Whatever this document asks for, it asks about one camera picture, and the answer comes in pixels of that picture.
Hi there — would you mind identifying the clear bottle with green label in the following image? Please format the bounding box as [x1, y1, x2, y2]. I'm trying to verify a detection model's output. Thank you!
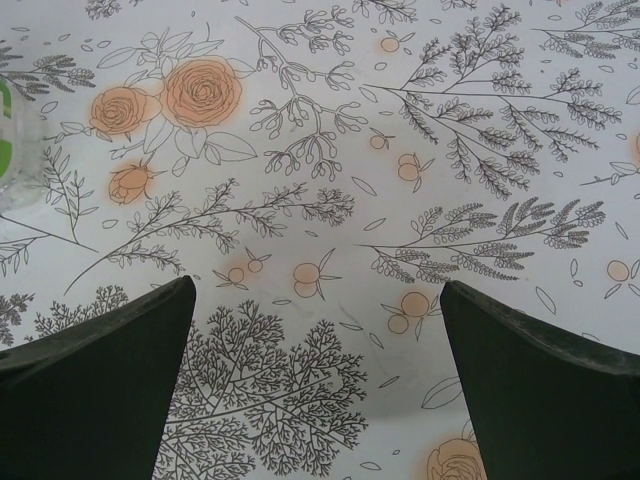
[0, 74, 47, 217]

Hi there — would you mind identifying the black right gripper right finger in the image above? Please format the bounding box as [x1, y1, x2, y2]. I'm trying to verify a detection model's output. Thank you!
[439, 279, 640, 480]

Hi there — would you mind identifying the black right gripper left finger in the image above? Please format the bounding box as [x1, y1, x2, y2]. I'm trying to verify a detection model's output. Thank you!
[0, 274, 197, 480]

